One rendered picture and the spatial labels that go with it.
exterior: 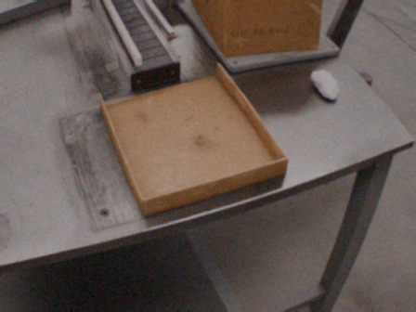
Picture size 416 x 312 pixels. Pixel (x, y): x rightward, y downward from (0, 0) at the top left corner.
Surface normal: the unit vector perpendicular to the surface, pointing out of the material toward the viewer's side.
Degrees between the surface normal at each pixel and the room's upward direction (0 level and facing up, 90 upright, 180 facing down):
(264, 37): 90
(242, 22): 90
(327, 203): 0
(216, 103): 0
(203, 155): 0
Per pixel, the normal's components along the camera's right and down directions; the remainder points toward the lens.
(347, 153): 0.02, -0.71
